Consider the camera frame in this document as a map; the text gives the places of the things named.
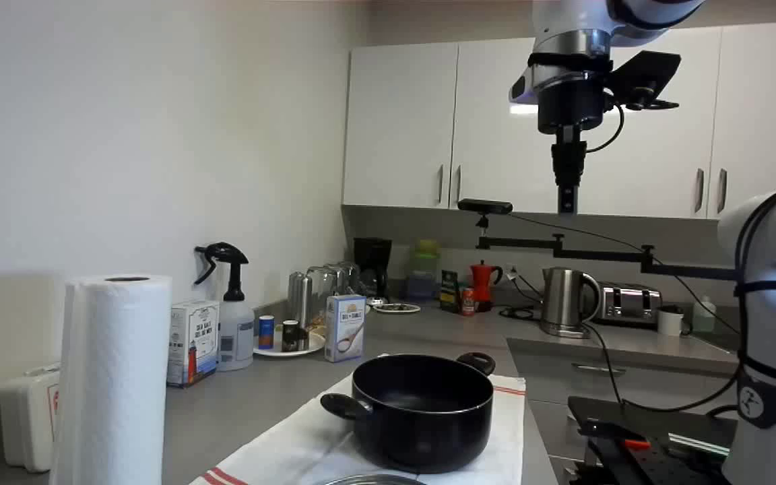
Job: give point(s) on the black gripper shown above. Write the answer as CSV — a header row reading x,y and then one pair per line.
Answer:
x,y
572,107

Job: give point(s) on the glass pot lid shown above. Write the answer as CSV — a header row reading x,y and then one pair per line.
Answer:
x,y
370,482

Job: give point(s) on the red moka pot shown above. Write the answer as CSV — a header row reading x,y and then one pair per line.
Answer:
x,y
483,286

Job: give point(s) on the black cooking pot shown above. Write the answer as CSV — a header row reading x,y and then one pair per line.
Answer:
x,y
424,413

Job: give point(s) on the stainless steel kettle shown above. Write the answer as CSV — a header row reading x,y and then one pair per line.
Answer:
x,y
567,300

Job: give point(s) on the silver toaster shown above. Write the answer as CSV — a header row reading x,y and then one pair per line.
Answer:
x,y
628,305

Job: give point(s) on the green plastic container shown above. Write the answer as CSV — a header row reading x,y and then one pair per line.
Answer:
x,y
424,270

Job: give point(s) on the white cup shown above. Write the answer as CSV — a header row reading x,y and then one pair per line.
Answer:
x,y
668,324

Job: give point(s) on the green soap bottle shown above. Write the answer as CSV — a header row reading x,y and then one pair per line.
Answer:
x,y
704,320

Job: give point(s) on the black coffee machine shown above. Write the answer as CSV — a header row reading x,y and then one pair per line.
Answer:
x,y
373,265

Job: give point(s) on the small white plate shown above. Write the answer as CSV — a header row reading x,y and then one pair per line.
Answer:
x,y
393,309

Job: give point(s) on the white carton with blue print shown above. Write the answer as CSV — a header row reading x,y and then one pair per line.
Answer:
x,y
345,327

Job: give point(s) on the black board with red button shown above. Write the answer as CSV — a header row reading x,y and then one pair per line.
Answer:
x,y
675,428

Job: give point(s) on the metal canister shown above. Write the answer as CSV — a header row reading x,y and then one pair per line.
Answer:
x,y
302,298

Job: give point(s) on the dark small jar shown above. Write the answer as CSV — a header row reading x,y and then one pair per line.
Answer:
x,y
291,335

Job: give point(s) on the white plate with jars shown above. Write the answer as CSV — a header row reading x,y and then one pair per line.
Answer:
x,y
295,351

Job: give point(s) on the spice jar with blue lid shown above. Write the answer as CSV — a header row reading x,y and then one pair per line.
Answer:
x,y
265,332

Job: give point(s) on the spray bottle with black trigger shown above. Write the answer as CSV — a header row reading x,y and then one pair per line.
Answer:
x,y
236,332

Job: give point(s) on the white towel with red stripes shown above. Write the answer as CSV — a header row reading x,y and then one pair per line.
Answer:
x,y
271,455

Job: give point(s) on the white carton with red print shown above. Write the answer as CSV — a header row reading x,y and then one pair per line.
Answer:
x,y
191,347

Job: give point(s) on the white paper towel roll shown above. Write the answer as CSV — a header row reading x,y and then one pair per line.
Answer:
x,y
113,387

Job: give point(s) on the white plastic container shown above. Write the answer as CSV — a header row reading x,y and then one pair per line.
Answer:
x,y
28,421

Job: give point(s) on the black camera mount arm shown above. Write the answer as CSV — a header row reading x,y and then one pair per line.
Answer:
x,y
605,254

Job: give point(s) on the black exterior camera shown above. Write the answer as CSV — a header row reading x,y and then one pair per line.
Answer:
x,y
486,205

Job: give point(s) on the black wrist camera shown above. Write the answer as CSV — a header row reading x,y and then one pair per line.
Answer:
x,y
644,76

